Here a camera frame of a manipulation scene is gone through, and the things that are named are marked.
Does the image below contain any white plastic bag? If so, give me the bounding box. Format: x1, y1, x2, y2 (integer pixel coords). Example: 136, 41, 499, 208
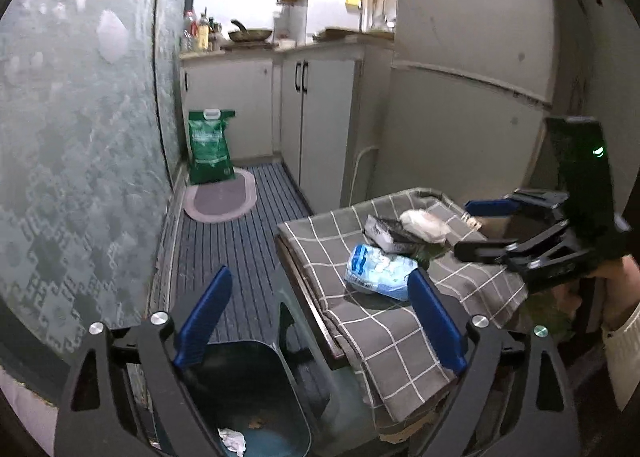
399, 209, 451, 245

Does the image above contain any black tissue pack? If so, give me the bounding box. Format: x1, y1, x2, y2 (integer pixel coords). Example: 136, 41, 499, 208
363, 214, 425, 255

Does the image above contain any blue white plastic wrapper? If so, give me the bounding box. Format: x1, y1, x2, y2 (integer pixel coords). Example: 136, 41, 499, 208
344, 245, 419, 302

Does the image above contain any white tissue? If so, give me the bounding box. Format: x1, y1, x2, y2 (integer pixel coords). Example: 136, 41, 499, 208
218, 429, 246, 457

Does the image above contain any white sleeve forearm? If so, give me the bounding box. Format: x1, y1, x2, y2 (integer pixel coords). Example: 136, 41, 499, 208
603, 307, 640, 411

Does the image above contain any teal plastic trash bin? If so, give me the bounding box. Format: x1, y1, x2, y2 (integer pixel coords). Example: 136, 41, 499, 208
183, 339, 312, 456

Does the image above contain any white kitchen cabinet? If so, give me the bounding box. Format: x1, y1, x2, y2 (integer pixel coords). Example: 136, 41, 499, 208
180, 34, 393, 213

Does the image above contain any person right hand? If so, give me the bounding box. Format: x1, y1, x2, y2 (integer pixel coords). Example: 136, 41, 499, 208
589, 255, 640, 331

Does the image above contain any grey checked tablecloth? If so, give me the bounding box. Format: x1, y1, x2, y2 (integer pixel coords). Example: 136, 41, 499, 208
279, 188, 527, 425

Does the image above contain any silver refrigerator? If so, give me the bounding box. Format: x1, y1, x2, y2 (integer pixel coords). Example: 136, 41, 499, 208
370, 0, 558, 203

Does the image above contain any blue striped floor mat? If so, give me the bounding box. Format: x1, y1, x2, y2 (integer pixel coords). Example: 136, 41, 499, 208
146, 161, 308, 342

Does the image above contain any oval grey pink mat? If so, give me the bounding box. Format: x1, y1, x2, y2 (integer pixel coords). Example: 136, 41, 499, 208
183, 168, 257, 224

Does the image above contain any green rice bag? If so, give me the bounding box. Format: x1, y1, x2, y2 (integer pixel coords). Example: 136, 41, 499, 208
188, 109, 235, 185

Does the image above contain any wooden cutting board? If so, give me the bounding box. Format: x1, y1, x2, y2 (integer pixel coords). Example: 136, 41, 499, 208
312, 27, 395, 42

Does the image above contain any frying pan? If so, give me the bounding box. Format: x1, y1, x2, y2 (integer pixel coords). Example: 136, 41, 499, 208
229, 19, 272, 43

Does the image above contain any condiment bottles group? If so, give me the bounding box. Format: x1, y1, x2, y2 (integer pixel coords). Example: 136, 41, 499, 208
181, 10, 222, 53

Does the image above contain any frosted patterned sliding door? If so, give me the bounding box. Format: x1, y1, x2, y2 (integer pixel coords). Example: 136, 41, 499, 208
1, 0, 184, 359

